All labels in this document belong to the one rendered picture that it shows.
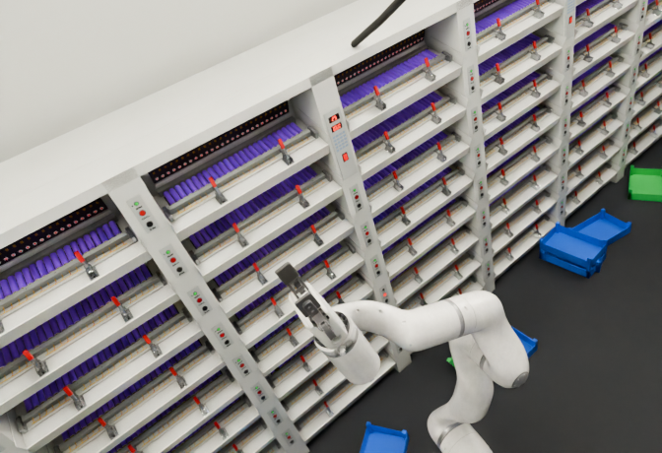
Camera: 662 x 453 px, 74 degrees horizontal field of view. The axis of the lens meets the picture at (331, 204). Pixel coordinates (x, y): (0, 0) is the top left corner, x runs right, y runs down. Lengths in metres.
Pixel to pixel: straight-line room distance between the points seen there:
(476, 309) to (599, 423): 1.47
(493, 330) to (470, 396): 0.26
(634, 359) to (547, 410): 0.51
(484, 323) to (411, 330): 0.20
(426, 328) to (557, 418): 1.53
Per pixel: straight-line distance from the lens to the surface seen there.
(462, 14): 1.93
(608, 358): 2.65
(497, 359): 1.17
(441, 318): 1.02
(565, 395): 2.51
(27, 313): 1.52
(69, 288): 1.49
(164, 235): 1.44
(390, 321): 1.00
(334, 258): 1.90
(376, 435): 2.44
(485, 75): 2.22
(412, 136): 1.88
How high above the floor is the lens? 2.16
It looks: 34 degrees down
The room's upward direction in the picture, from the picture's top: 19 degrees counter-clockwise
